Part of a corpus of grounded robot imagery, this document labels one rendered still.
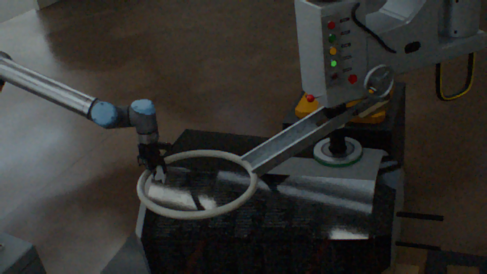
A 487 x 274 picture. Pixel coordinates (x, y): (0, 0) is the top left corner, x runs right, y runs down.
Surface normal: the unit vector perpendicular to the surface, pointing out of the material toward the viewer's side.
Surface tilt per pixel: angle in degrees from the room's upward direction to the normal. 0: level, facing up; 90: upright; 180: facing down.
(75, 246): 0
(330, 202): 45
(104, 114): 61
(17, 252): 0
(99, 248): 0
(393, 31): 90
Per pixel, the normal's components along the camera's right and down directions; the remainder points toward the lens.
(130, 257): -0.13, -0.86
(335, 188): -0.31, -0.25
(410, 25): 0.38, 0.42
